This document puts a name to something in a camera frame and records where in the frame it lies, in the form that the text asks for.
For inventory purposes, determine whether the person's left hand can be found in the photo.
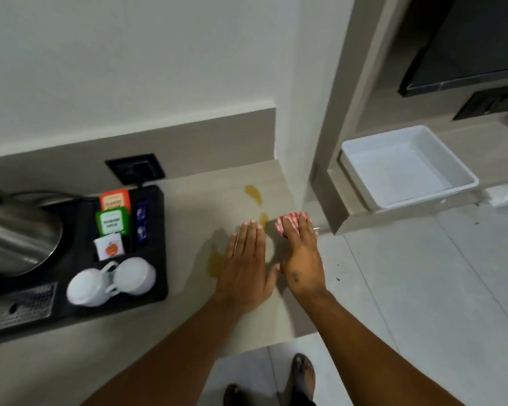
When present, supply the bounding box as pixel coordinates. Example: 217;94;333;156
214;220;281;314

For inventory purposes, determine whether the person's right hand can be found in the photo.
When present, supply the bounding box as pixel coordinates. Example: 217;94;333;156
280;213;327;301

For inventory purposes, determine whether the red checkered cloth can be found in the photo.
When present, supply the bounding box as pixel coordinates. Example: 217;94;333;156
274;212;319;240

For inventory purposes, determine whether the person's right forearm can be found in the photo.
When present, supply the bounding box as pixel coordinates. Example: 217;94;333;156
289;289;467;406

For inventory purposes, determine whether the person's left forearm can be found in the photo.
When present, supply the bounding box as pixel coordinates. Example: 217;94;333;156
80;294;265;406

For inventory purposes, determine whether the black serving tray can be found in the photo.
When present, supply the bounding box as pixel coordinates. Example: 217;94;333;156
0;184;169;348

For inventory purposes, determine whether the white ceramic cup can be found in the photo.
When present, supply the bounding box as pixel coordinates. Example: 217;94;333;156
108;257;157;296
66;262;120;307

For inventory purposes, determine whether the person's right foot in sandal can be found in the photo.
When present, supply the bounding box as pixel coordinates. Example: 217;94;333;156
289;353;317;406

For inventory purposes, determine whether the person's foot in sandal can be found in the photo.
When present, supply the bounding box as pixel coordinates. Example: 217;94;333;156
223;384;247;406
289;353;317;406

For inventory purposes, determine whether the green tea packet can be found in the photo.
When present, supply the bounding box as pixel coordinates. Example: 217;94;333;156
95;207;130;237

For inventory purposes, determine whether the white plastic tray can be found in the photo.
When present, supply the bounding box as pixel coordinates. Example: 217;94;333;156
340;125;480;212

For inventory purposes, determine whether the white sachet with red print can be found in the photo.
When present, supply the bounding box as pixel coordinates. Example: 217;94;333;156
93;233;124;262

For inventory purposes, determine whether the person's left foot in sandal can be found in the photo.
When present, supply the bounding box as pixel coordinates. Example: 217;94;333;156
223;384;247;406

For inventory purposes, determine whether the orange tea packet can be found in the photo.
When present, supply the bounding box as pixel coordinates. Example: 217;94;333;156
99;189;131;213

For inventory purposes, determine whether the white crumpled wrapper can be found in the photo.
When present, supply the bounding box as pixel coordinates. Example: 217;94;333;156
485;181;508;208

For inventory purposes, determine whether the stainless steel kettle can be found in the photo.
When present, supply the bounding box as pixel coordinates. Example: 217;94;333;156
0;188;64;278

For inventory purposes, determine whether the metal perforated drip plate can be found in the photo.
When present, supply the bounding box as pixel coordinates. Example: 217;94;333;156
0;283;58;335

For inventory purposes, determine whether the black socket panel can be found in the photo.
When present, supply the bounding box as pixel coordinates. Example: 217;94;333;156
452;84;508;121

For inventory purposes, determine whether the black television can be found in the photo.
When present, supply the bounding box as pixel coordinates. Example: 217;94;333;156
397;0;508;98

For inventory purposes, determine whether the black wall socket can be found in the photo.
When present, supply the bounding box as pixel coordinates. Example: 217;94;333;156
105;153;166;186

